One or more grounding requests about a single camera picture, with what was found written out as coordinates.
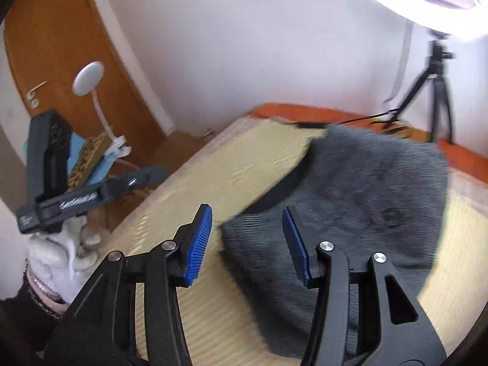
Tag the grey knit sweater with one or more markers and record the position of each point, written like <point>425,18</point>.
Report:
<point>343,206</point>

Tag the orange bed sheet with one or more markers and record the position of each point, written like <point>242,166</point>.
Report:
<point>469,160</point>

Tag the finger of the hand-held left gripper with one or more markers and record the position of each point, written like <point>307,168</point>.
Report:
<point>141,177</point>

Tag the yellow bamboo mat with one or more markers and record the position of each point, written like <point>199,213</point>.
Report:
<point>236,160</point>

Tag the brown wooden door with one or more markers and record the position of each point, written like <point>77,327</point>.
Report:
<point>68,34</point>

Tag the white clamp desk lamp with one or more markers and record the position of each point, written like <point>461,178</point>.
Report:
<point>88,78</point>

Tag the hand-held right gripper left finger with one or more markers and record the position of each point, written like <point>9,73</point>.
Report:
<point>199,244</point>

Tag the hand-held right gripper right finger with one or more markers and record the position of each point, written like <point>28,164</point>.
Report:
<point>295,244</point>

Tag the black tripod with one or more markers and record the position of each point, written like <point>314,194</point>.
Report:
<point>440,84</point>

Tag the blue patterned box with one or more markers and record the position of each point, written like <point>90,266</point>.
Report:
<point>91,160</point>

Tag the person's left forearm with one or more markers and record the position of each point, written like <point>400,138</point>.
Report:
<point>23,324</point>

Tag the person's left hand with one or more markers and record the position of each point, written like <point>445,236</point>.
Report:
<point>57,259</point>

